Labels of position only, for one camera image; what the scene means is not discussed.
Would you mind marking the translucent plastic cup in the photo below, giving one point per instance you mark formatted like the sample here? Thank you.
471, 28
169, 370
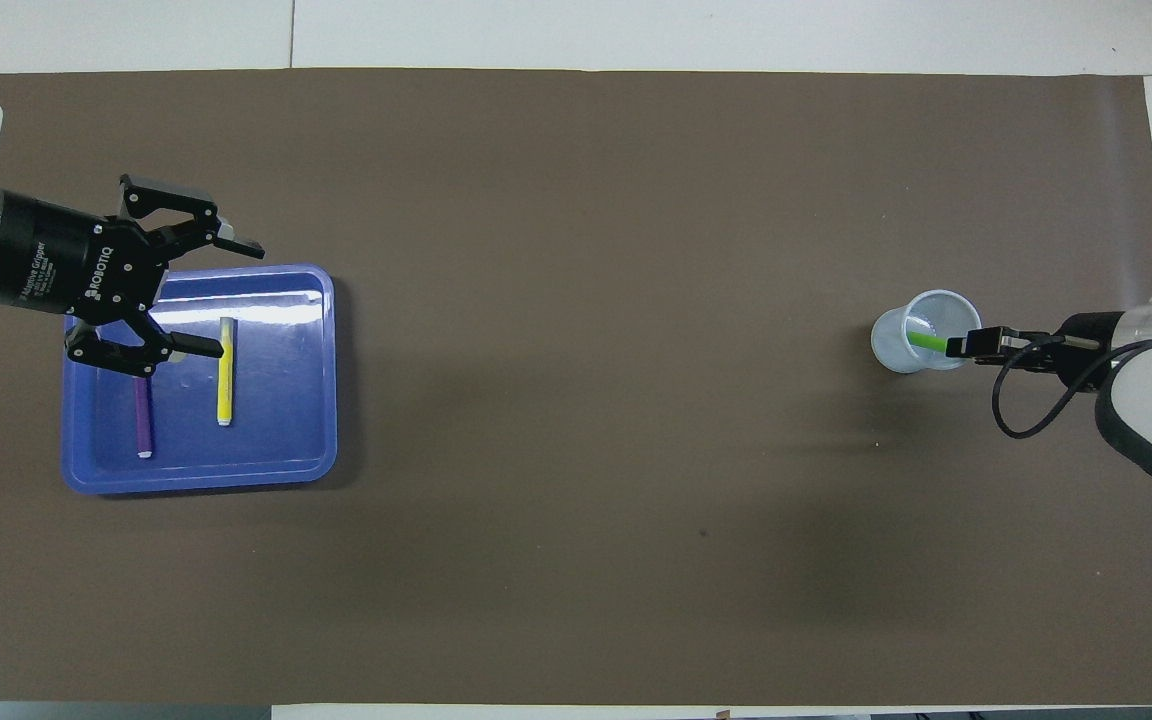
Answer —
891, 345

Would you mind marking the green pen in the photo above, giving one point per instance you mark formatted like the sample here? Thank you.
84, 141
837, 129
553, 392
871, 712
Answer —
926, 342

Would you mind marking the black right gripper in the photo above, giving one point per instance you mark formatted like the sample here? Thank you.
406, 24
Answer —
1081, 340

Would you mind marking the purple pen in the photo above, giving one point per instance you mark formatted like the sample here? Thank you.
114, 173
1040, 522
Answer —
144, 420

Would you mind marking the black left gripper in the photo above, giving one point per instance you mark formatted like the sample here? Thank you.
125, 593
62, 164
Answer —
66, 265

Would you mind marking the yellow pen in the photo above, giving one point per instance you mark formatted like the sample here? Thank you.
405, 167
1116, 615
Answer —
225, 380

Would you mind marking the blue plastic tray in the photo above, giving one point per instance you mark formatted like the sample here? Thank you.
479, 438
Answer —
276, 400

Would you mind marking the brown table mat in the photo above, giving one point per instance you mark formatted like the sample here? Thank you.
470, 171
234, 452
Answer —
576, 500

